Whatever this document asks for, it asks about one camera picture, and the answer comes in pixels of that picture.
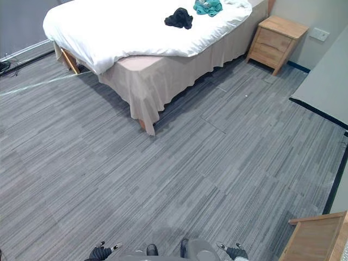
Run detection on black cloth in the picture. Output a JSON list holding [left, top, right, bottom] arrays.
[[164, 7, 194, 30]]

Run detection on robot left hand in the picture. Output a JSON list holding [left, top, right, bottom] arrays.
[[89, 240, 123, 261]]

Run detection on beige bed sheet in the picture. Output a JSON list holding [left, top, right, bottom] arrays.
[[53, 0, 266, 136]]

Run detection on robot grey torso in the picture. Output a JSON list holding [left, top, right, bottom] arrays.
[[104, 238, 226, 261]]

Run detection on white duvet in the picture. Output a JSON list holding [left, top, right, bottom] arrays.
[[42, 0, 253, 76]]

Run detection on black floor cables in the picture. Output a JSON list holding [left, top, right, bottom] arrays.
[[0, 60, 21, 78]]

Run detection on wooden nightstand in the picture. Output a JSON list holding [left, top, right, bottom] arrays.
[[246, 15, 310, 77]]

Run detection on white wall socket plate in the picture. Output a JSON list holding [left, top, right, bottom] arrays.
[[309, 27, 331, 42]]

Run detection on teal cloth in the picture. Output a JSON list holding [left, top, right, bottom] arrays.
[[192, 0, 223, 18]]

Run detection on robot dark right foot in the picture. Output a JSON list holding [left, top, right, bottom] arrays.
[[179, 238, 189, 258]]

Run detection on wooden bed frame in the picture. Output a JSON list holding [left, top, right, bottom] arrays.
[[61, 48, 82, 74]]

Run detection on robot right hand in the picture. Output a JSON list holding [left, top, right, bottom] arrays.
[[216, 242, 249, 261]]

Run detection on wooden cabinet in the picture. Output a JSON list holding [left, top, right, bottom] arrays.
[[278, 210, 348, 261]]

